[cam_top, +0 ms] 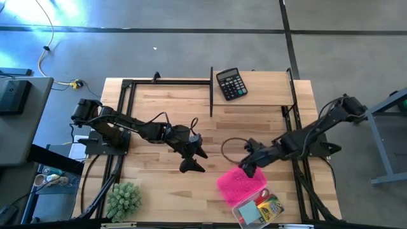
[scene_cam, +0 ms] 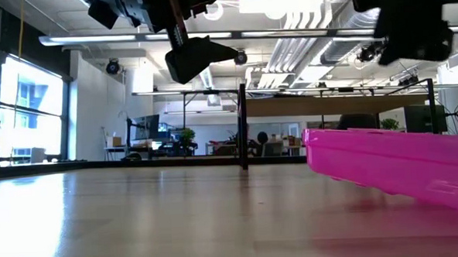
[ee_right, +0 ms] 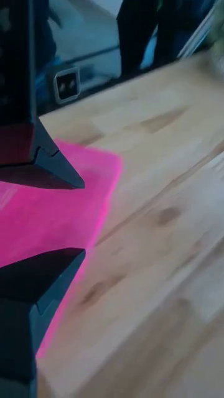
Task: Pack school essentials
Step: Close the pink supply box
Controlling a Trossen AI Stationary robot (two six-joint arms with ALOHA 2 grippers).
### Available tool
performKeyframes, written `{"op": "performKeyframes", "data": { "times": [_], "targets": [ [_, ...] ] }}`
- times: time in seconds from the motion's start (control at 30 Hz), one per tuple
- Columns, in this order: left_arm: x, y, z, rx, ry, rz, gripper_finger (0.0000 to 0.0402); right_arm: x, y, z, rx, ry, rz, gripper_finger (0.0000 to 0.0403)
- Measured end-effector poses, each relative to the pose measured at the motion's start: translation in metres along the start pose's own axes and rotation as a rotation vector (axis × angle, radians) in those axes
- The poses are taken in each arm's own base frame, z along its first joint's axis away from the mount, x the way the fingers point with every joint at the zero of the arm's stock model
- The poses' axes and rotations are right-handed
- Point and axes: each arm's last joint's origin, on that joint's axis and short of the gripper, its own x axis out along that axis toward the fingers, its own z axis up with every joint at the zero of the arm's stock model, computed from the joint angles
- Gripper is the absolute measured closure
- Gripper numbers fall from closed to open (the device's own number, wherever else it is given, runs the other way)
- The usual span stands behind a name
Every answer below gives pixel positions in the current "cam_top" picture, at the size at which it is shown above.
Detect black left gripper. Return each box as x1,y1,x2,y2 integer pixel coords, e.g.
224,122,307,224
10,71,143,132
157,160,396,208
165,125,209,174

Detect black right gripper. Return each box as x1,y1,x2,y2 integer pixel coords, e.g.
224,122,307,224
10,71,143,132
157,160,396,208
240,138,280,178

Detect pencil case pink lid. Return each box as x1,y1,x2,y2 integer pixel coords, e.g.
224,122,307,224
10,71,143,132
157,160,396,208
216,166,286,229

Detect red handled scissors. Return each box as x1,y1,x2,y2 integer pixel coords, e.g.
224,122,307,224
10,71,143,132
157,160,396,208
253,187,272,206

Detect yellow green crayon box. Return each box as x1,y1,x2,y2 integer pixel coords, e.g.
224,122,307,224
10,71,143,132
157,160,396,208
256,193,286,223

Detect blue sticky note pad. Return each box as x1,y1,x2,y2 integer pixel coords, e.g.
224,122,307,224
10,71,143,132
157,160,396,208
237,200,263,225

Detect raised wooden shelf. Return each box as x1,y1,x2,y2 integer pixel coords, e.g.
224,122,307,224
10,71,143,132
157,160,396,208
212,70,294,107

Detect black calculator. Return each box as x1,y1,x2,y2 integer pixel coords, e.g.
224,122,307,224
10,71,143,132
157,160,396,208
216,67,249,102

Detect green artificial plant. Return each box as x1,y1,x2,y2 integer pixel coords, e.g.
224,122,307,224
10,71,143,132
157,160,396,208
106,181,142,223

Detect white paper sheet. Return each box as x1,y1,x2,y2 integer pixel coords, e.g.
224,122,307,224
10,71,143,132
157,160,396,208
69,135,89,161

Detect blue grey cart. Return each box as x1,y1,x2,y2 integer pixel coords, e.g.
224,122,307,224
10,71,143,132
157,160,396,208
20,142,85,225

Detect grey desk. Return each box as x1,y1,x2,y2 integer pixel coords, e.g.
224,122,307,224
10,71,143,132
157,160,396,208
0,76,55,167

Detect black box device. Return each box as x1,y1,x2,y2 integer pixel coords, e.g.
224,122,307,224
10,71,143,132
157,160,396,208
0,79,32,116

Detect flat black device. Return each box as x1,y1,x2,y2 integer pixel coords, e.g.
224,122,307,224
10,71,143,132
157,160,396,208
0,67,33,77

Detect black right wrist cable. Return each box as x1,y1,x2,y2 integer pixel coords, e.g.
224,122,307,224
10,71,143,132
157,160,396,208
221,137,249,165

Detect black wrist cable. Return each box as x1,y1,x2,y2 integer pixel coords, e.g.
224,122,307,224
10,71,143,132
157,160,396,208
139,111,200,136
221,137,249,165

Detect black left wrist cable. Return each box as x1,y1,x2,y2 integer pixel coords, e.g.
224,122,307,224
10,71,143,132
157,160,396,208
139,111,200,136

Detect black aluminium frame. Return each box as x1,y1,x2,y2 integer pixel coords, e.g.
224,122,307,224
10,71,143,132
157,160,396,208
76,66,344,229

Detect grey steel table frame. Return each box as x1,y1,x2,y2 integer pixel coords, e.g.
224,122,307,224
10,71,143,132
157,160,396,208
349,87,407,187

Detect yellow floor cable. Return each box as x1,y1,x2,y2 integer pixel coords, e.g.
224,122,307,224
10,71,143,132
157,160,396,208
34,0,84,90

